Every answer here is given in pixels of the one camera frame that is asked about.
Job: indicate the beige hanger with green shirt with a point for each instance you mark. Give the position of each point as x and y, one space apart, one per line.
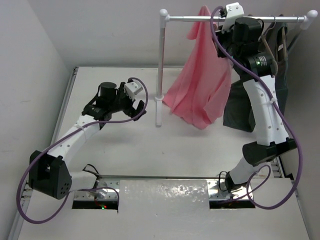
280 41

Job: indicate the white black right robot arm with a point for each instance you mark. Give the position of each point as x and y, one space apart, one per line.
257 69

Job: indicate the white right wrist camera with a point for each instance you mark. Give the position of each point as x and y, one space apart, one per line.
230 13

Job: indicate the pink t shirt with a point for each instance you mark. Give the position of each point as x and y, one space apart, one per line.
201 90

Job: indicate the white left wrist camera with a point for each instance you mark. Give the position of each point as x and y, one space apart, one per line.
132 89

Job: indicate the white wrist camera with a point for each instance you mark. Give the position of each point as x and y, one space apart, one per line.
132 89
230 13

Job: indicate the dark green t shirt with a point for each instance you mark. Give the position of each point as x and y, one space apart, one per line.
238 113

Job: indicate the white clothes rack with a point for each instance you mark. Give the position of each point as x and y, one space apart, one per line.
305 21

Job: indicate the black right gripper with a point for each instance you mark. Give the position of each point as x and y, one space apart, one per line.
221 33

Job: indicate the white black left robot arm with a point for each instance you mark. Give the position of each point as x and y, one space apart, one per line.
49 169

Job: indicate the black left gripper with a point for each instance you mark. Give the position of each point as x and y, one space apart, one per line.
123 93

